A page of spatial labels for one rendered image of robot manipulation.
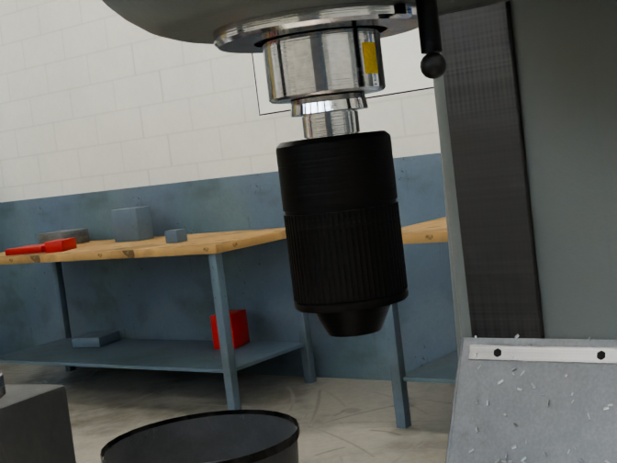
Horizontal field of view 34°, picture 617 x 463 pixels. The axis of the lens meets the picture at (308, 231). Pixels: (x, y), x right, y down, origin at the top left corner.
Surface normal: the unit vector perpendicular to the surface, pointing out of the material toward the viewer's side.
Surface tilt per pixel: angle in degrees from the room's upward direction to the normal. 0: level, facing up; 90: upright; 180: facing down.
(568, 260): 90
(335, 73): 90
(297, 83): 90
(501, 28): 90
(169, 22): 168
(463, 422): 64
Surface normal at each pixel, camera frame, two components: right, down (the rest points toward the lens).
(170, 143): -0.60, 0.13
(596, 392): -0.59, -0.34
